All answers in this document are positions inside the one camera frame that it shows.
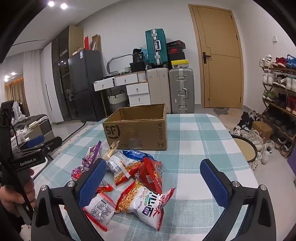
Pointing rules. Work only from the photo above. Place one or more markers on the large white noodle snack packet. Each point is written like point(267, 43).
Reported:
point(143, 206)

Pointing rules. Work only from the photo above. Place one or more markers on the plain black shoebox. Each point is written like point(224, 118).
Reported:
point(176, 57)

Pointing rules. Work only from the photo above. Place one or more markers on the black bag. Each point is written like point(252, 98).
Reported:
point(138, 55)

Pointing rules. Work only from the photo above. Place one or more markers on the teal suitcase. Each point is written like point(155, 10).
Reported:
point(155, 48)

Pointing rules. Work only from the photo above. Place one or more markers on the white desk with drawers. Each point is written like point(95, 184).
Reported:
point(138, 92)

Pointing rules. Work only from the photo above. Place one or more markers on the woven laundry basket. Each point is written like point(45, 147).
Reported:
point(118, 98)

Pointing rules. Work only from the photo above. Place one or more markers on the wooden door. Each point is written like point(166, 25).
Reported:
point(219, 58)

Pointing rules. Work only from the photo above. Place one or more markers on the round black rimmed stool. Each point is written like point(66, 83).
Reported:
point(244, 149)

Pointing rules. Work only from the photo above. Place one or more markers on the wooden shoe rack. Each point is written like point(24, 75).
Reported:
point(277, 105)

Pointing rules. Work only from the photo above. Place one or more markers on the red cone snack packet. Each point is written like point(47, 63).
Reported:
point(150, 176)

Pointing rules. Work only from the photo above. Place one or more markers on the red flat box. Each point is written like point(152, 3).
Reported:
point(86, 42)

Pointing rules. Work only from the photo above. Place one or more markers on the dark glass wardrobe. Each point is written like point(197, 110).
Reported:
point(60, 69)

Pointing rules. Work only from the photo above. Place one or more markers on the black box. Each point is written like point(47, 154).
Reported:
point(137, 66)

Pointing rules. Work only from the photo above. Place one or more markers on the blue snack packet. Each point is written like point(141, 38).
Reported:
point(136, 153)

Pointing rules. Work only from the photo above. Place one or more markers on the chrome tube frame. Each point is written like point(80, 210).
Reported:
point(110, 61)

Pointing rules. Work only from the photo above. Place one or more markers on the person's left hand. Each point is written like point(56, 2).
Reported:
point(7, 197)

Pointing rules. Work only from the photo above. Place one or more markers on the beige suitcase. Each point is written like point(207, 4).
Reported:
point(159, 90)

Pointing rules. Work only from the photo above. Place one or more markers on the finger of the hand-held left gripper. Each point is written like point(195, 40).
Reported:
point(34, 141)
point(52, 143)

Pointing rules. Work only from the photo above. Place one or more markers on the black fridge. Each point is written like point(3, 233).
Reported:
point(85, 88)

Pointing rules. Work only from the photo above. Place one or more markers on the beige curtain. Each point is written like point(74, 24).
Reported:
point(16, 92)

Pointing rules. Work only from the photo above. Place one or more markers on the silver suitcase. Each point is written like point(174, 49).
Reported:
point(181, 90)

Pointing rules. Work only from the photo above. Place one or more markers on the beige biscuit packet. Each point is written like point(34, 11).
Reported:
point(112, 148)

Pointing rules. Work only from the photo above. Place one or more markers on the yellow black shoebox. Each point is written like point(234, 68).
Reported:
point(179, 63)

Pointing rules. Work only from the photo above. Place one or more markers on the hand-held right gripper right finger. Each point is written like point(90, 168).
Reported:
point(215, 185)

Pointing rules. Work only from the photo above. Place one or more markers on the small cardboard box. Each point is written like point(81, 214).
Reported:
point(262, 129)

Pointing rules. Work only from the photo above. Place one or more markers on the scattered heap of shoes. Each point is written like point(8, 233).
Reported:
point(252, 139)

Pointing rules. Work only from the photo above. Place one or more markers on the beige fluffy rug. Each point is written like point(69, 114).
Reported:
point(233, 119)

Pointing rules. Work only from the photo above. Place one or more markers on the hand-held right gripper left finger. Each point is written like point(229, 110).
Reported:
point(92, 183)

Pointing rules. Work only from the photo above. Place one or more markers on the folded cardboard sheets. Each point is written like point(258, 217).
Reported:
point(95, 42)

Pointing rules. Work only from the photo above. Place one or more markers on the white red-edged snack packet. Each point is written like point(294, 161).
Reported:
point(99, 209)

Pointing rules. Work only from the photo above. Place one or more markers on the small white noodle snack packet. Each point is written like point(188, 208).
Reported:
point(120, 169)

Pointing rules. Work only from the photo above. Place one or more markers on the grey sofa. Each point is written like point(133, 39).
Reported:
point(39, 124)

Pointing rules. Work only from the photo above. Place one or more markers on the shoe rack with shoes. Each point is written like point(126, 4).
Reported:
point(277, 80)

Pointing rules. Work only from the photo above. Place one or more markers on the grey doormat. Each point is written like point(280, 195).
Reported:
point(220, 110)

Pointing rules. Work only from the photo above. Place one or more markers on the blue plastic bag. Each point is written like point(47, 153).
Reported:
point(144, 54)

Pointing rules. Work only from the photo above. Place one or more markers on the white curtain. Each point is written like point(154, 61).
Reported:
point(32, 81)

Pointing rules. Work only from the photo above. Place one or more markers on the brown cardboard box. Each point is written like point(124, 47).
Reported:
point(134, 136)

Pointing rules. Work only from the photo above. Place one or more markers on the dark shoebox with red end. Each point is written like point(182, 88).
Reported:
point(175, 44)

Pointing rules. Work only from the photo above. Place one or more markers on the purple paper bag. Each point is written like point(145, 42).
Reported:
point(291, 162)

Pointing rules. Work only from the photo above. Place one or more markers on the purple snack packet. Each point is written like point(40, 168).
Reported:
point(86, 160)

